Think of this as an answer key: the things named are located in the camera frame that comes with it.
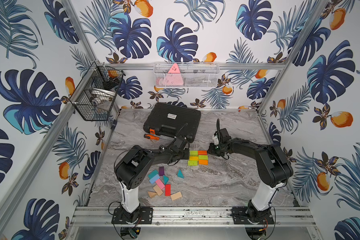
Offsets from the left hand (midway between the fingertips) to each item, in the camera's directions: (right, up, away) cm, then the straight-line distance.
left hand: (188, 152), depth 95 cm
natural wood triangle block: (-20, -20, -15) cm, 32 cm away
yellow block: (+4, -4, -1) cm, 5 cm away
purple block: (-16, -10, -6) cm, 20 cm away
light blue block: (-20, -14, -10) cm, 26 cm away
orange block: (+10, -1, +2) cm, 10 cm away
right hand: (+14, 0, +2) cm, 14 cm away
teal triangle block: (-5, -12, -8) cm, 15 cm away
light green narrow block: (+10, -3, 0) cm, 10 cm away
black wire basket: (-52, +33, -12) cm, 63 cm away
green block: (+4, -1, +1) cm, 4 cm away
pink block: (-16, -16, -12) cm, 25 cm away
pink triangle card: (-9, +46, -5) cm, 47 cm away
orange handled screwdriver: (-26, +9, +8) cm, 29 cm away
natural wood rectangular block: (-7, -21, -15) cm, 27 cm away
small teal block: (-13, -14, -10) cm, 22 cm away
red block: (-12, -20, -11) cm, 26 cm away
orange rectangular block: (+9, -6, -3) cm, 11 cm away
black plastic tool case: (-13, +21, +12) cm, 28 cm away
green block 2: (+3, -6, -4) cm, 8 cm away
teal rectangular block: (-21, -12, -7) cm, 25 cm away
